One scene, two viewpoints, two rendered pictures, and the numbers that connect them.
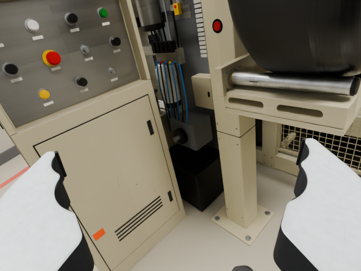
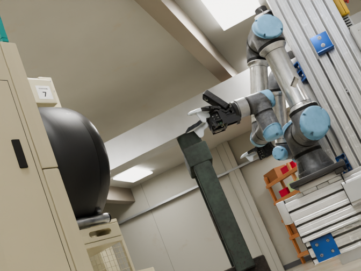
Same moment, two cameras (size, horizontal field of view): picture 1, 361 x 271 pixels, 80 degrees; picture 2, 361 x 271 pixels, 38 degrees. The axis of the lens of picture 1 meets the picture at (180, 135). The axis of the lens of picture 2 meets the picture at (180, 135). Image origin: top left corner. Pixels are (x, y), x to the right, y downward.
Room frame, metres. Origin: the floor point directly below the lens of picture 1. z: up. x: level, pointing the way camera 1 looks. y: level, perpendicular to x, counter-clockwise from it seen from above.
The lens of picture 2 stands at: (0.70, 1.82, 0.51)
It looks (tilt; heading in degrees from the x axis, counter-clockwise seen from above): 15 degrees up; 253
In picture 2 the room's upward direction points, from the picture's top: 23 degrees counter-clockwise
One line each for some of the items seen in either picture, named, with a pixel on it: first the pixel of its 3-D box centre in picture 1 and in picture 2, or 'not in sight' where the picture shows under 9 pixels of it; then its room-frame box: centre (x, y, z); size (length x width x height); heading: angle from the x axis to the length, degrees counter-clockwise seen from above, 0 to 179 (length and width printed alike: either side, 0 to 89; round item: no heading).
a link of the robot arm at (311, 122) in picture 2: not in sight; (287, 78); (-0.33, 0.04, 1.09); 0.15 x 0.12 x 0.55; 85
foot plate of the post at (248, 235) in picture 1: (242, 215); not in sight; (0.87, -0.26, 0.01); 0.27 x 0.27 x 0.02; 38
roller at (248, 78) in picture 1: (282, 81); (76, 224); (0.59, -0.32, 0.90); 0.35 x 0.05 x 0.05; 38
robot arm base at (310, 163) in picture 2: not in sight; (312, 162); (-0.34, -0.09, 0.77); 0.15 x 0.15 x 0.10
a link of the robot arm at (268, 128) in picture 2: not in sight; (268, 126); (-0.19, 0.01, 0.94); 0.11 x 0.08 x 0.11; 85
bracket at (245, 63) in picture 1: (251, 65); not in sight; (0.82, -0.32, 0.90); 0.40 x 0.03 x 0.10; 128
